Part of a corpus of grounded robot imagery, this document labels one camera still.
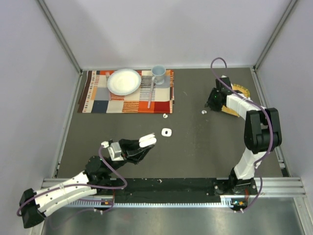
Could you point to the white earbud charging case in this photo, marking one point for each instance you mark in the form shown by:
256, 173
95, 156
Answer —
166, 132

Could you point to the light blue cup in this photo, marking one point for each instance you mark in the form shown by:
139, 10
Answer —
158, 73

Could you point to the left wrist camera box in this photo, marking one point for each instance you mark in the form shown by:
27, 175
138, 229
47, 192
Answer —
114, 150

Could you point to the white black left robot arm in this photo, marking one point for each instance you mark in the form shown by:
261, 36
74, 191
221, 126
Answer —
100, 174

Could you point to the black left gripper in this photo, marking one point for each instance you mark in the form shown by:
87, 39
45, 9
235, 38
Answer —
130, 152

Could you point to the yellow woven leaf dish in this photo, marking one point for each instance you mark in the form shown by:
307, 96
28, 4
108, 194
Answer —
238, 89

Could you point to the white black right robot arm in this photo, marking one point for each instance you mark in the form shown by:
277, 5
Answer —
262, 133

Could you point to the colourful patchwork placemat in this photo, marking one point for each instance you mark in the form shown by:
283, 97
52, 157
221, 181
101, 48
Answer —
96, 97

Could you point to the pink plastic spoon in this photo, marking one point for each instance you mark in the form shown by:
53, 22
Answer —
151, 92

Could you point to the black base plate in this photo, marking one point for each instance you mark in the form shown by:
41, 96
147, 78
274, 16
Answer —
180, 190

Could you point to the white round plate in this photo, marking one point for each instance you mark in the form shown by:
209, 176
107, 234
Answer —
124, 82

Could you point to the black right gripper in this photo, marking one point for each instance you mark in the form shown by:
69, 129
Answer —
210, 103

